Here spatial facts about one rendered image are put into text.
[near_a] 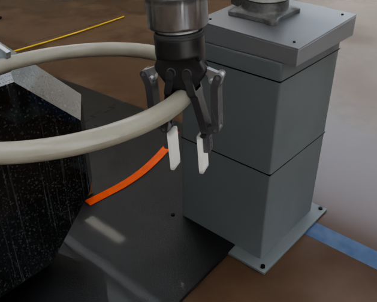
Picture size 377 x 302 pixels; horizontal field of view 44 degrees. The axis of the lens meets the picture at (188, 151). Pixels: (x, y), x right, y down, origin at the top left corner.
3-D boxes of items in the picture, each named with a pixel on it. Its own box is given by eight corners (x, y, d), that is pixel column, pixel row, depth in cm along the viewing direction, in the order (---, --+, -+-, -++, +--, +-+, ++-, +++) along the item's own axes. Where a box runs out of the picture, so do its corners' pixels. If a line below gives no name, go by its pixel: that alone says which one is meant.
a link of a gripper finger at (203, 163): (202, 127, 77) (206, 128, 76) (204, 165, 80) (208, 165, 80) (196, 135, 74) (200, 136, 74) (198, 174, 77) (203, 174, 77)
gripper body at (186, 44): (213, 23, 70) (216, 81, 74) (161, 22, 73) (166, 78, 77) (197, 35, 64) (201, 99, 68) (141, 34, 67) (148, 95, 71)
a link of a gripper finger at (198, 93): (187, 64, 73) (196, 62, 72) (208, 129, 77) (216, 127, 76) (178, 72, 70) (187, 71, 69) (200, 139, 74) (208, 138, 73)
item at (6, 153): (-150, 124, 78) (-158, 108, 76) (71, 44, 112) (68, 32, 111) (41, 209, 52) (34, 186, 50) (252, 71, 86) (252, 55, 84)
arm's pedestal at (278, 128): (234, 169, 233) (244, 6, 191) (326, 210, 205) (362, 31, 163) (165, 218, 201) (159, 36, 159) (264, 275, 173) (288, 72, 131)
